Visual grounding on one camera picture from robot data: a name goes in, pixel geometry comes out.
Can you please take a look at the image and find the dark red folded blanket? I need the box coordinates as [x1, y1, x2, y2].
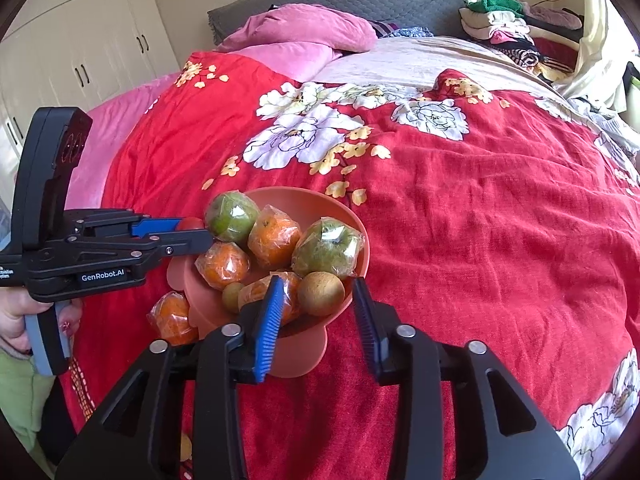
[532, 37, 581, 71]

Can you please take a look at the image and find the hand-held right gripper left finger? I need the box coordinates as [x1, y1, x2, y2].
[55, 275, 286, 480]

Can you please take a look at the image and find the small green fruit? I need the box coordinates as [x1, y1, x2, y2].
[221, 281, 247, 313]

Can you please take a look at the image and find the cream curtain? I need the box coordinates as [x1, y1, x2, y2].
[555, 0, 640, 111]

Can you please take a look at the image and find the beige bed sheet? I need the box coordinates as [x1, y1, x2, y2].
[310, 35, 561, 96]

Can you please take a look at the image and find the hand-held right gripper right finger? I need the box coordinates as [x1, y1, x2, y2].
[352, 277, 581, 480]

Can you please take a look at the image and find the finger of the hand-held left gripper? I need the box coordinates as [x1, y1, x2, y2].
[85, 210, 187, 238]
[70, 229, 216, 266]

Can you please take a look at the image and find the brown longan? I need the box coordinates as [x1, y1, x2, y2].
[298, 271, 347, 317]

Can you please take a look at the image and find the pile of folded clothes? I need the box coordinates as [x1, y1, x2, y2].
[459, 7, 528, 41]

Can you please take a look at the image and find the person's left forearm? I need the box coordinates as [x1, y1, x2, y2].
[0, 347, 56, 461]

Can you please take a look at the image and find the green orange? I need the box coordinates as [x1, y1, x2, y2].
[205, 191, 261, 248]

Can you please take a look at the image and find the green folded cloth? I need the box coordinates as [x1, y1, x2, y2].
[467, 0, 523, 13]

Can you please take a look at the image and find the white crumpled cloth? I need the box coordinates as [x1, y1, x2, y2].
[565, 95, 640, 156]

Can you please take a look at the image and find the white wardrobe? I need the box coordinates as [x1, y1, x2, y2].
[0, 0, 181, 161]

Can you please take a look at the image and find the person's left hand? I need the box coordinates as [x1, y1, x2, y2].
[0, 287, 83, 356]

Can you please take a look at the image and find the red floral blanket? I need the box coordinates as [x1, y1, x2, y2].
[60, 50, 640, 480]

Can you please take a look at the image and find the black white striped cloth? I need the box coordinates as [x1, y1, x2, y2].
[492, 42, 543, 68]

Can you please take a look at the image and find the pink plastic bowl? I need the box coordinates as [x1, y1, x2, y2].
[166, 186, 372, 380]

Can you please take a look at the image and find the dark patterned pillow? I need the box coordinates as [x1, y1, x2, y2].
[370, 20, 433, 40]

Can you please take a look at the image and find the mauve folded cloth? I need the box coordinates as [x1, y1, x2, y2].
[520, 2, 583, 31]

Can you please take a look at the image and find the green apple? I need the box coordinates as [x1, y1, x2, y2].
[291, 217, 366, 281]

